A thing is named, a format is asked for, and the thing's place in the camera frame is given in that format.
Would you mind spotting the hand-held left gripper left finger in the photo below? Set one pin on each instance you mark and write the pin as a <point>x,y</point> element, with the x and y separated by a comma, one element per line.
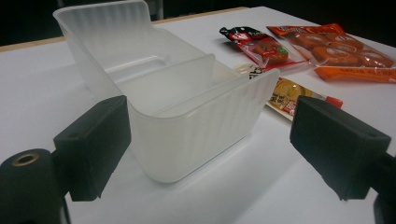
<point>93,146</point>

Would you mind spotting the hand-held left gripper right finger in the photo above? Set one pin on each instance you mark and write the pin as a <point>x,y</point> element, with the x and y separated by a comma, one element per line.
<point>336,146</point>

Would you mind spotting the yellow and red snack packet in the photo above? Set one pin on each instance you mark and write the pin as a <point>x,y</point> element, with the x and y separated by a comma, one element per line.
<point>286,93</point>

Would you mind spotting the large orange snack packet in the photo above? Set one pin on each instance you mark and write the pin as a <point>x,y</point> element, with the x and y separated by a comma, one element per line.
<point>336,49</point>

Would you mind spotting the black and red snack packet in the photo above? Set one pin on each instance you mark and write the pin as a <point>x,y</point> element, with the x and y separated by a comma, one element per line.
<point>267,53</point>

